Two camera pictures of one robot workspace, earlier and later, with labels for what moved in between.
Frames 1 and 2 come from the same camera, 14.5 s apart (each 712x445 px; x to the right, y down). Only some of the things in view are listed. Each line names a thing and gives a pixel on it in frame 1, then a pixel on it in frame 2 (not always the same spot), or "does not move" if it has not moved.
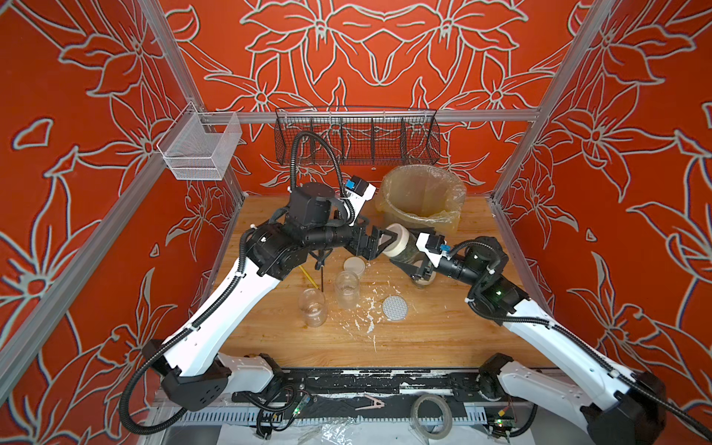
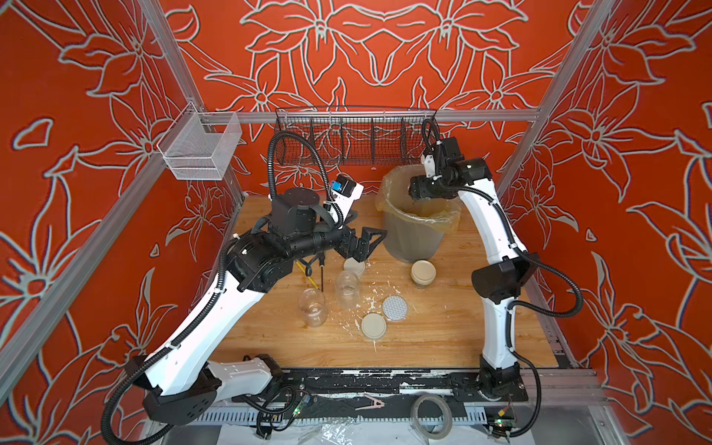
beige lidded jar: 423,284 does not move
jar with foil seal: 313,304 does not move
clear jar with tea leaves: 348,289 does not move
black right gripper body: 438,269 to 430,186
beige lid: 400,242 to 374,325
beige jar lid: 354,263 does not move
